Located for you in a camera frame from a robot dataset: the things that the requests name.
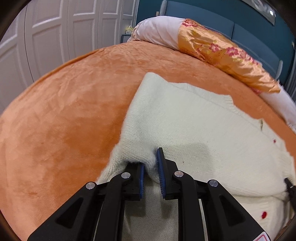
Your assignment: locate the cream knit cardigan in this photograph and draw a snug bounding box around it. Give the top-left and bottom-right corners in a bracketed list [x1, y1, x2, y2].
[98, 73, 295, 240]

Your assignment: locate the orange plush bed blanket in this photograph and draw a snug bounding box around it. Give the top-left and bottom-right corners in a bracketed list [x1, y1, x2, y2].
[1, 42, 295, 240]

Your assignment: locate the blue upholstered headboard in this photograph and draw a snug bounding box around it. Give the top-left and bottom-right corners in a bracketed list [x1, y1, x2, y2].
[159, 1, 283, 80]

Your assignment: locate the orange floral satin pillow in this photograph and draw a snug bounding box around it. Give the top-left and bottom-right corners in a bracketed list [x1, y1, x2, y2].
[178, 19, 280, 93]

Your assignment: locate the small bedside table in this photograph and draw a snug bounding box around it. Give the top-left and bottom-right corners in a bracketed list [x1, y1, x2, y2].
[120, 26, 133, 43]

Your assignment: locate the white panelled wardrobe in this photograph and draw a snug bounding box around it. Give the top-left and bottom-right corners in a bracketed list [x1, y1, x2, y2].
[1, 0, 138, 109]

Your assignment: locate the white pink pillow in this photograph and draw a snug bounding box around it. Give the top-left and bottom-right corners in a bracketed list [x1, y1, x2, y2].
[129, 16, 295, 131]

